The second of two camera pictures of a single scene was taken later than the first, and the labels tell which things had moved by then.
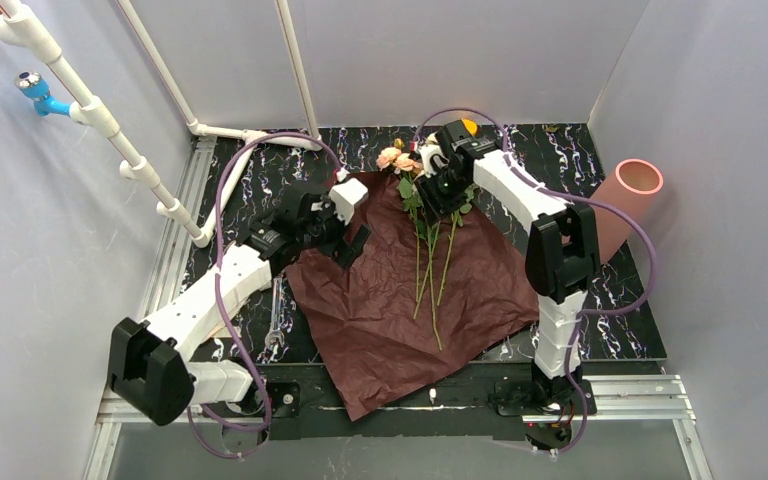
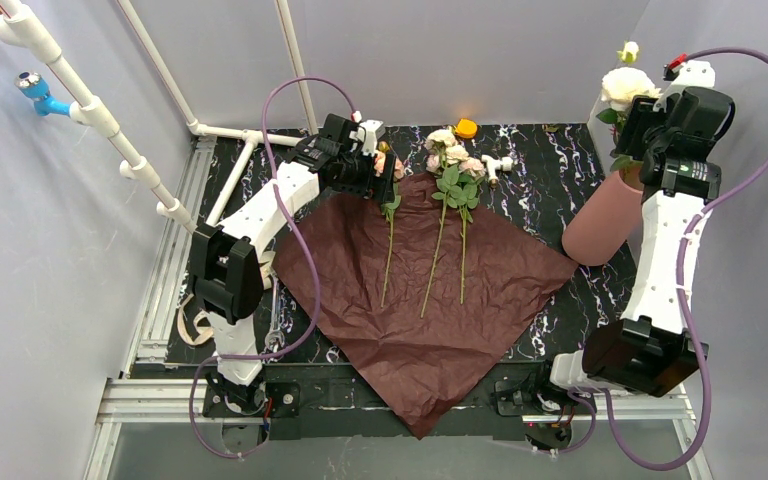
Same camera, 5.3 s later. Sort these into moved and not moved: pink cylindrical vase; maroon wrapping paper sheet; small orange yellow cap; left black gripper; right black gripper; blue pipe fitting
Moved: maroon wrapping paper sheet; right black gripper; left black gripper
Not moved: pink cylindrical vase; blue pipe fitting; small orange yellow cap
